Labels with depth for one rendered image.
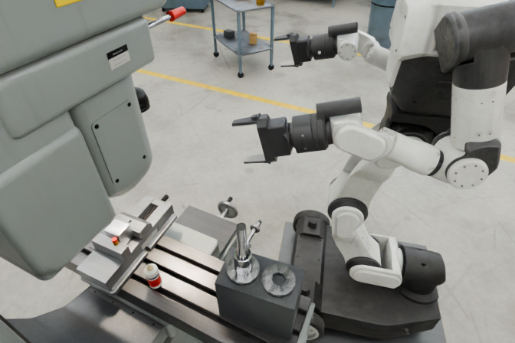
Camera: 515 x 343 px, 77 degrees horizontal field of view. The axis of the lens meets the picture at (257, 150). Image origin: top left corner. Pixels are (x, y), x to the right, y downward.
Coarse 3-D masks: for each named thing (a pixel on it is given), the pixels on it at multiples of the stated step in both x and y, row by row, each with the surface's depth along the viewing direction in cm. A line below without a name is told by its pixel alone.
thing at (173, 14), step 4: (176, 8) 76; (180, 8) 77; (184, 8) 78; (168, 12) 75; (172, 12) 75; (176, 12) 76; (180, 12) 77; (184, 12) 78; (164, 16) 73; (168, 16) 74; (172, 16) 75; (176, 16) 76; (180, 16) 77; (156, 20) 71; (160, 20) 72; (164, 20) 73; (168, 20) 74; (172, 20) 76; (148, 24) 69; (152, 24) 70; (156, 24) 71
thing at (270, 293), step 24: (264, 264) 91; (288, 264) 91; (216, 288) 88; (240, 288) 85; (264, 288) 84; (288, 288) 84; (240, 312) 92; (264, 312) 87; (288, 312) 83; (288, 336) 91
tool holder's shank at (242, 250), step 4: (240, 224) 78; (244, 224) 78; (236, 228) 77; (240, 228) 77; (244, 228) 77; (240, 232) 77; (244, 232) 77; (240, 236) 78; (244, 236) 78; (240, 240) 79; (244, 240) 79; (240, 244) 80; (244, 244) 80; (240, 248) 81; (244, 248) 81; (236, 252) 83; (240, 252) 82; (244, 252) 82; (240, 256) 83
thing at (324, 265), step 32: (320, 224) 164; (320, 256) 152; (416, 256) 133; (320, 288) 141; (352, 288) 142; (384, 288) 142; (416, 288) 135; (352, 320) 133; (384, 320) 132; (416, 320) 132
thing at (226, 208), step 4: (228, 200) 166; (220, 204) 167; (224, 204) 166; (228, 204) 164; (232, 204) 165; (220, 208) 170; (224, 208) 169; (228, 208) 167; (232, 208) 164; (236, 208) 166; (220, 212) 171; (224, 212) 166; (228, 212) 169; (232, 212) 168; (236, 212) 166; (220, 216) 161; (224, 216) 164; (228, 216) 170; (232, 216) 169; (236, 216) 168
